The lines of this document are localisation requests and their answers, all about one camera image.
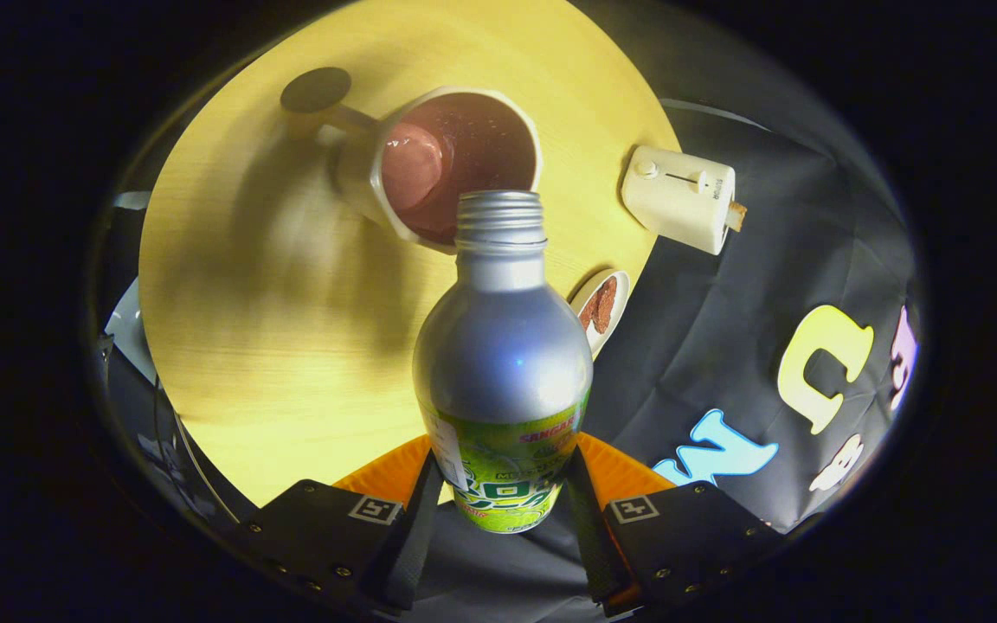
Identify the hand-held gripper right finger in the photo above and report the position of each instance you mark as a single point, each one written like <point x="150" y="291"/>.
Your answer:
<point x="592" y="545"/>

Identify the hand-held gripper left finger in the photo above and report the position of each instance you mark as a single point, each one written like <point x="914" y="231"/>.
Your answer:
<point x="412" y="545"/>

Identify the silver juice bottle green label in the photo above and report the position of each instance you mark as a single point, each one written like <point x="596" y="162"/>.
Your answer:
<point x="503" y="355"/>

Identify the wooden table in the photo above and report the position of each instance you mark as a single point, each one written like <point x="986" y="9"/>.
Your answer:
<point x="291" y="389"/>

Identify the brown meat piece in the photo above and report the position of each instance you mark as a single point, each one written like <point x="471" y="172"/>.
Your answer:
<point x="605" y="303"/>
<point x="586" y="316"/>

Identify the white round plate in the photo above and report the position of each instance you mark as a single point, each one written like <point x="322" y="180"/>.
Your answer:
<point x="621" y="294"/>

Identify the white toaster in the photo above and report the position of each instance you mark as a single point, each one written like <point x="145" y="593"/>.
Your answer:
<point x="680" y="203"/>

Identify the toast slice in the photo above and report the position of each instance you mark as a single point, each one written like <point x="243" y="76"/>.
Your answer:
<point x="737" y="216"/>

